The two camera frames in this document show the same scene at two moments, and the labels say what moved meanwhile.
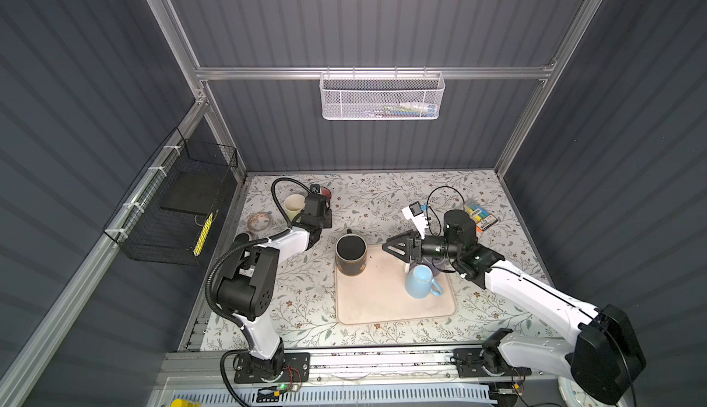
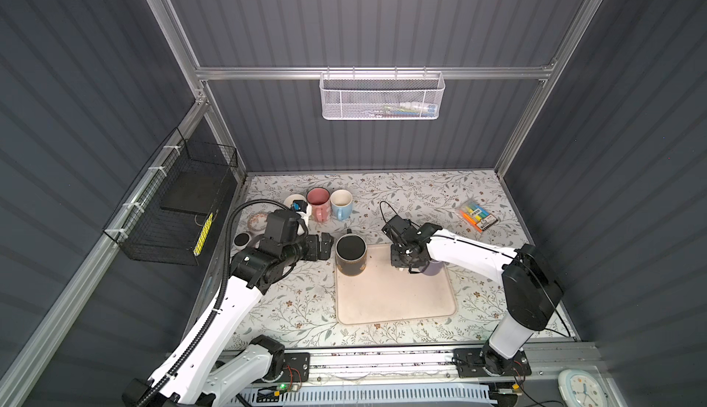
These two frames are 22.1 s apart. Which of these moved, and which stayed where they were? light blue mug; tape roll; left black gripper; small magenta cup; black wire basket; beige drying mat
Moved: light blue mug; left black gripper
Stayed: black wire basket; small magenta cup; tape roll; beige drying mat
